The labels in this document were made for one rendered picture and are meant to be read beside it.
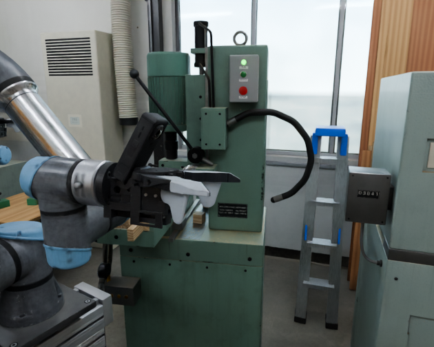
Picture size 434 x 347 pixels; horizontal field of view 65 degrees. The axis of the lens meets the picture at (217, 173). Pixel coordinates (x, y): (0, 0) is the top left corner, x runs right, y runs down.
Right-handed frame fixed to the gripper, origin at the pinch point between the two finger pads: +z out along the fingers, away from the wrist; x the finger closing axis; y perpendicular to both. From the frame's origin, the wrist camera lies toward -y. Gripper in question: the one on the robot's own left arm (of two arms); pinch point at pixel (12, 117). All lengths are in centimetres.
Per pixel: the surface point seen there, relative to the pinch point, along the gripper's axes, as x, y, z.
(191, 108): 86, -17, -14
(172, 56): 76, -36, -14
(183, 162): 85, 6, -10
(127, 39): 4, -52, 124
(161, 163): 75, 8, -9
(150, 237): 83, 25, -45
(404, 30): 192, -75, 89
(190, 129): 86, -9, -14
